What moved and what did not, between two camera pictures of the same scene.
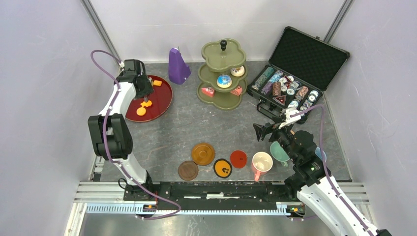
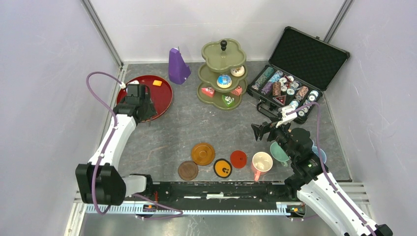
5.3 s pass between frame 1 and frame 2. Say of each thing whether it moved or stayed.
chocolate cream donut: stayed
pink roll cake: stayed
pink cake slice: stayed
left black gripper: moved
